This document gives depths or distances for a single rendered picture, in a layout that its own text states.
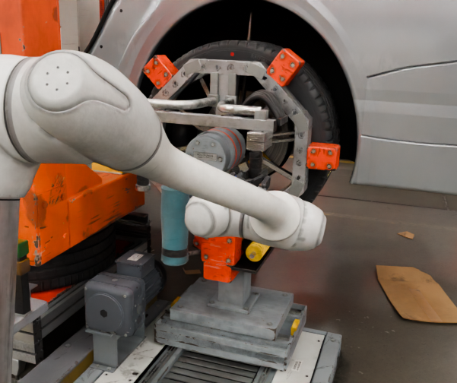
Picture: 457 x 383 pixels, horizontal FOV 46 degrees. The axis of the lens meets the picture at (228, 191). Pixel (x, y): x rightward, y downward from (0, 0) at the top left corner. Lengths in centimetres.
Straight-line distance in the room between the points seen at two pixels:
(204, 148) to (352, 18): 60
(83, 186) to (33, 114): 125
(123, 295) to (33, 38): 81
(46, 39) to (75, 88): 105
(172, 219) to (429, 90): 86
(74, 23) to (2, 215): 573
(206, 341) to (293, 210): 103
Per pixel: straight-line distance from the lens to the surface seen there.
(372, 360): 227
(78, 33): 640
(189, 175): 87
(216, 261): 182
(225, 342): 198
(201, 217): 110
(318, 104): 170
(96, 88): 61
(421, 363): 232
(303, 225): 109
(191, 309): 203
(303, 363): 205
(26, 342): 198
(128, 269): 193
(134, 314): 182
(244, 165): 181
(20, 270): 153
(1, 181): 71
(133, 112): 65
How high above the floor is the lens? 119
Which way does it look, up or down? 16 degrees down
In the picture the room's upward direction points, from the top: 2 degrees clockwise
